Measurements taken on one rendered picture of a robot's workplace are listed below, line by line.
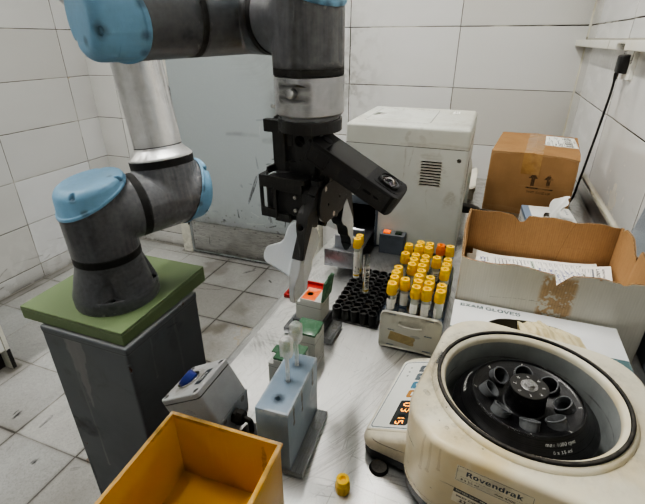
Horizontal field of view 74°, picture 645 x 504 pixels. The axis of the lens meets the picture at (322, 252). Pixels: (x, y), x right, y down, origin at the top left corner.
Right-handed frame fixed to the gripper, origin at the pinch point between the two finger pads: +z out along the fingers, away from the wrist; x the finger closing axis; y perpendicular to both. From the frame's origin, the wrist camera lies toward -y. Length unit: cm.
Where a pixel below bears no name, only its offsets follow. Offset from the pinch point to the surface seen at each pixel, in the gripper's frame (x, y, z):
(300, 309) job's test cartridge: -8.3, 9.5, 13.9
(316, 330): -3.0, 3.5, 12.4
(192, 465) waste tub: 21.3, 6.9, 16.1
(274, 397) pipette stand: 14.0, -0.3, 8.5
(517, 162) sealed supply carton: -89, -16, 7
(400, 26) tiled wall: -177, 51, -26
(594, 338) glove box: -20.1, -34.1, 12.5
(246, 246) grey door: -156, 140, 101
